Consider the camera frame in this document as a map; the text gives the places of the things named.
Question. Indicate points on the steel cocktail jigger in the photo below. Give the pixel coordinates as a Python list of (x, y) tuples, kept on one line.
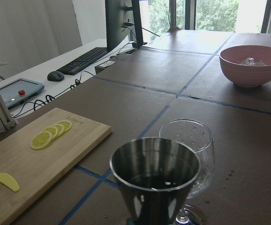
[(154, 176)]

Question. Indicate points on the clear wine glass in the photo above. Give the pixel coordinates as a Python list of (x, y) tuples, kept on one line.
[(198, 137)]

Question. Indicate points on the pile of clear ice cubes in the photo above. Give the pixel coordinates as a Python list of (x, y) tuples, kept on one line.
[(251, 62)]

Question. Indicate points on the lemon slice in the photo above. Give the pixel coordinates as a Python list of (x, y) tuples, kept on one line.
[(41, 140), (53, 130), (60, 129), (66, 123)]

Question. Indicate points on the black keyboard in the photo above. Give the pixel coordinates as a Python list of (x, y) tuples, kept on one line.
[(83, 61)]

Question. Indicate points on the black computer mouse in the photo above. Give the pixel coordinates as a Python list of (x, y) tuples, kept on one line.
[(55, 76)]

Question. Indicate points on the lemon slice nearest front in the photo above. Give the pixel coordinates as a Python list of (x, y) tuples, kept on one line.
[(41, 140)]

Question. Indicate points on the black computer monitor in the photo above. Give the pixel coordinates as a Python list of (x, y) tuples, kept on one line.
[(117, 14)]

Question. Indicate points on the bamboo cutting board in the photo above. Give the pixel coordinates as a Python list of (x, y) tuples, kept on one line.
[(37, 170)]

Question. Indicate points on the blue teach pendant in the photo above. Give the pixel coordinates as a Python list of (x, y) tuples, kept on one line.
[(20, 91)]

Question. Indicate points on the pink bowl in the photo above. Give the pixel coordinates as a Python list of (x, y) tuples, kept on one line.
[(246, 76)]

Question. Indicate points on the yellow plastic knife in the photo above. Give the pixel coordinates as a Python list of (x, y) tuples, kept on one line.
[(9, 181)]

